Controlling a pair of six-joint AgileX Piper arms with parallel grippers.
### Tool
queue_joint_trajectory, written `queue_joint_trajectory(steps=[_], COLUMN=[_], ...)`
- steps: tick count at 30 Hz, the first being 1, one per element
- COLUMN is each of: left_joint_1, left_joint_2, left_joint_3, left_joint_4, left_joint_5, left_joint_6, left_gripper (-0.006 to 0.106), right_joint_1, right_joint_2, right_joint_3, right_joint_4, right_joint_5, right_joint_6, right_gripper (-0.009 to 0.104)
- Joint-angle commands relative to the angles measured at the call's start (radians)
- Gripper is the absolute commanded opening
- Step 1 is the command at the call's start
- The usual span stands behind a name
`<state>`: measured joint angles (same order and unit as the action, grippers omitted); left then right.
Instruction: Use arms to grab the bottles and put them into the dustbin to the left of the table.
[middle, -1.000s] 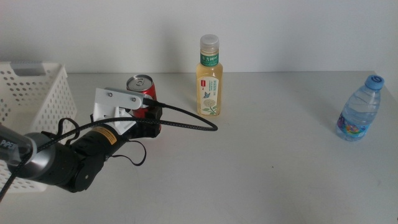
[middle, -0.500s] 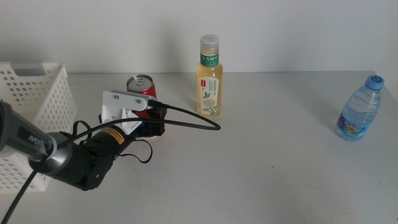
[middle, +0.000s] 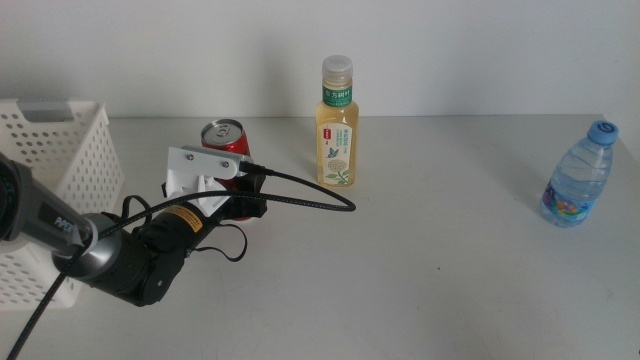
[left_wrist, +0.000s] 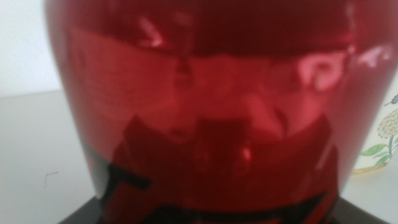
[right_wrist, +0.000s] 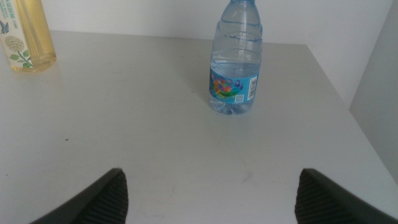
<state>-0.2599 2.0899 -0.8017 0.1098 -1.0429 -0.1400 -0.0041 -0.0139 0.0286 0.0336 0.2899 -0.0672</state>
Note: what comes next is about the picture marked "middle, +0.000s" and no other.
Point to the clear water bottle blue cap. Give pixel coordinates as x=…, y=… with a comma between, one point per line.
x=577, y=175

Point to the yellow tea bottle green label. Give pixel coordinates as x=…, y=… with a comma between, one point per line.
x=336, y=150

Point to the white perforated plastic basket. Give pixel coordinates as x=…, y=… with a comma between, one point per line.
x=95, y=150

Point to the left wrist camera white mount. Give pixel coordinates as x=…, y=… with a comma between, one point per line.
x=200, y=162

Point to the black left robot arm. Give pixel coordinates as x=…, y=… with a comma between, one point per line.
x=115, y=270

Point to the red soda can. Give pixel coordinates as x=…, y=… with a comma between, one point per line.
x=225, y=137

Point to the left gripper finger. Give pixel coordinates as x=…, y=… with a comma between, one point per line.
x=164, y=190
x=252, y=185

